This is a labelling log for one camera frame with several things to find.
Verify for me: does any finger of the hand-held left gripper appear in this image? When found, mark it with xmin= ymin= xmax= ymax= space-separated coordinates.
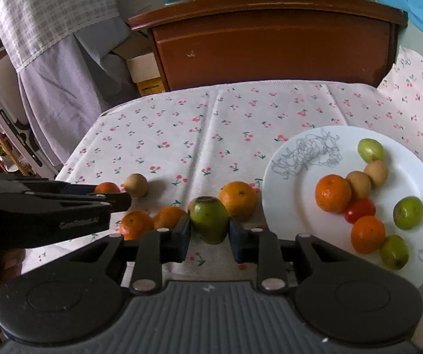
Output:
xmin=0 ymin=173 xmax=98 ymax=197
xmin=0 ymin=192 xmax=132 ymax=217

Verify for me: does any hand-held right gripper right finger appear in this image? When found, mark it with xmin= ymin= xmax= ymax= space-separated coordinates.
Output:
xmin=228 ymin=218 xmax=348 ymax=293

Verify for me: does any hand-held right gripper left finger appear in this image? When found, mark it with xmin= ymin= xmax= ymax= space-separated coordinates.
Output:
xmin=67 ymin=214 xmax=192 ymax=294

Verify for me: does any brown kiwi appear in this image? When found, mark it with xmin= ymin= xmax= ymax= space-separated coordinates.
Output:
xmin=364 ymin=160 xmax=389 ymax=187
xmin=346 ymin=171 xmax=372 ymax=200
xmin=124 ymin=173 xmax=149 ymax=199

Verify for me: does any green jujube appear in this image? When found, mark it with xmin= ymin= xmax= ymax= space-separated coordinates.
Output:
xmin=189 ymin=196 xmax=231 ymax=245
xmin=357 ymin=138 xmax=385 ymax=163
xmin=393 ymin=196 xmax=423 ymax=230
xmin=379 ymin=235 xmax=409 ymax=271

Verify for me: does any white plate with grey print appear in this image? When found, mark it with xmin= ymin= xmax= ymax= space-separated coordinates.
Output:
xmin=262 ymin=125 xmax=423 ymax=289

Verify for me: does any red cherry tomato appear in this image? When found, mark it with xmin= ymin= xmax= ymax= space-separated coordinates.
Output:
xmin=344 ymin=198 xmax=377 ymax=225

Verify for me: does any lilac cloth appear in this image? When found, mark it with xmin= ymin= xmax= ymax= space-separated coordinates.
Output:
xmin=17 ymin=33 xmax=112 ymax=166

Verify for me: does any white folding chair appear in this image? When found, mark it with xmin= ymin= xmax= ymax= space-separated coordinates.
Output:
xmin=0 ymin=57 xmax=55 ymax=181

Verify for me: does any cherry print tablecloth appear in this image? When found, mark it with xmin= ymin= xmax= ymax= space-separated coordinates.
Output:
xmin=54 ymin=46 xmax=423 ymax=340

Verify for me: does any open cardboard box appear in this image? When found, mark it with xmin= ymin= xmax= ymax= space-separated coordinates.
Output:
xmin=110 ymin=31 xmax=160 ymax=85

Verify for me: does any grey cloth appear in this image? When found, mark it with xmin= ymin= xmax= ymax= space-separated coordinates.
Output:
xmin=73 ymin=17 xmax=138 ymax=100

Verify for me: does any checked cloth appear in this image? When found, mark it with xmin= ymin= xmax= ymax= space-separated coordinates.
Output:
xmin=0 ymin=0 xmax=121 ymax=74

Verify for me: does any grey green bedsheet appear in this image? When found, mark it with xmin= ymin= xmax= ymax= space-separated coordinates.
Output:
xmin=392 ymin=7 xmax=423 ymax=60

